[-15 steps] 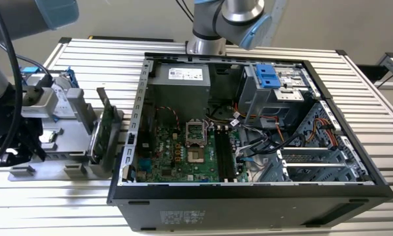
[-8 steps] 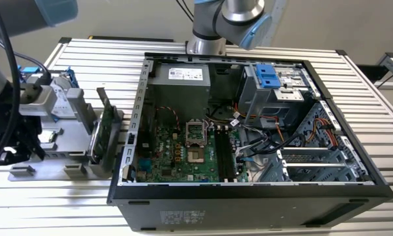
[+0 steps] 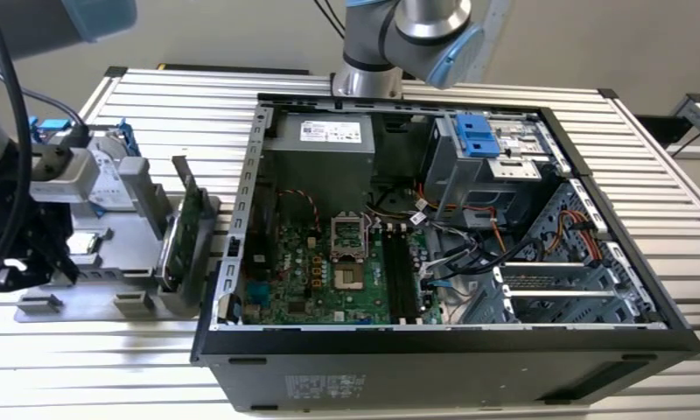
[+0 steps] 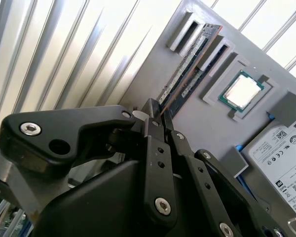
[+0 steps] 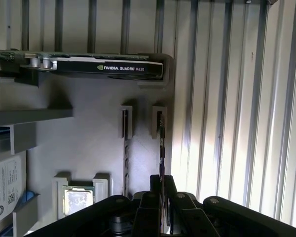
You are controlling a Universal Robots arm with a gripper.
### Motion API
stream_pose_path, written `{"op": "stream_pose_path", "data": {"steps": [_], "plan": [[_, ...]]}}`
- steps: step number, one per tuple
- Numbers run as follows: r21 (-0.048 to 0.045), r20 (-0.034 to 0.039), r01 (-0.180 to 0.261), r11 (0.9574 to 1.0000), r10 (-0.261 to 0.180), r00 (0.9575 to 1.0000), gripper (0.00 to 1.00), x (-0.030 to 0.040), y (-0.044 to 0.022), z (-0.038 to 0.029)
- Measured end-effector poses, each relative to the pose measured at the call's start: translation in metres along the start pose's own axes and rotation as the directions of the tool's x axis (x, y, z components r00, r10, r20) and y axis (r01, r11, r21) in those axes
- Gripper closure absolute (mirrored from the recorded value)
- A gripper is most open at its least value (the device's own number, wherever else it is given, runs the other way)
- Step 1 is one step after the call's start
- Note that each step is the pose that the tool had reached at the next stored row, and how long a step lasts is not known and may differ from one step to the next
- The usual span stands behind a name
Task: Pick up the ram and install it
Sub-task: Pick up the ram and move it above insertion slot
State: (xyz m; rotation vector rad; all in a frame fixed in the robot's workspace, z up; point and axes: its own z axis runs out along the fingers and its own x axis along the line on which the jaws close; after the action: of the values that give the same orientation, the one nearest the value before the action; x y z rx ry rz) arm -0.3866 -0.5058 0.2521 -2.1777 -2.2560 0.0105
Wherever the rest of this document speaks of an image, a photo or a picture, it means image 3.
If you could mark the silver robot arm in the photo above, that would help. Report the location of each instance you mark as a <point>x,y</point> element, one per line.
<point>420,22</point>

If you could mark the black RAM slot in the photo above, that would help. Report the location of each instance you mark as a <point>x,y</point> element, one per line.
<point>413,275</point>
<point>390,275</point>
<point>397,275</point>
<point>405,275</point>

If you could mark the silver CPU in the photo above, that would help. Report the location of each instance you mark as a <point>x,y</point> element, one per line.
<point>85,244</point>

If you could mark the grey parts rack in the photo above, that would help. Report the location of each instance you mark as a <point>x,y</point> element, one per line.
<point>128,245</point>

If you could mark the hard disk in blue carrier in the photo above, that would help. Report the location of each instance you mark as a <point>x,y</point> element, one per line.
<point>113,184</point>

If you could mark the green graphics card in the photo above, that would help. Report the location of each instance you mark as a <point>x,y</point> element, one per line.
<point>186,227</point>

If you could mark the blue VGA port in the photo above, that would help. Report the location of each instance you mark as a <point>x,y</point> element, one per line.
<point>257,293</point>

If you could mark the green motherboard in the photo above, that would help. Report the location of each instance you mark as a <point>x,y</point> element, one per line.
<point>292,280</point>

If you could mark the grey power supply unit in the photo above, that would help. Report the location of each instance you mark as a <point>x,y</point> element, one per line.
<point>320,175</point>

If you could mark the CPU socket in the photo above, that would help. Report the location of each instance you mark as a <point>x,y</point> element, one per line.
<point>349,277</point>

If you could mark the black PC case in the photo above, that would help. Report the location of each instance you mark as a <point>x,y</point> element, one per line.
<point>442,376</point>

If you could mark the blue plastic drive latch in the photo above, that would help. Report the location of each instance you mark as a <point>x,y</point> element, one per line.
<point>475,135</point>

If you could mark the silver drive cage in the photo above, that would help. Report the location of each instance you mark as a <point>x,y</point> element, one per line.
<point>513,170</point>

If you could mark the silver metal disk bay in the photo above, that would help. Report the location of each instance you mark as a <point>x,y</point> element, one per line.
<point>560,280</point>

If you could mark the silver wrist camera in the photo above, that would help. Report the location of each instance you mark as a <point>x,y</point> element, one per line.
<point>64,184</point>

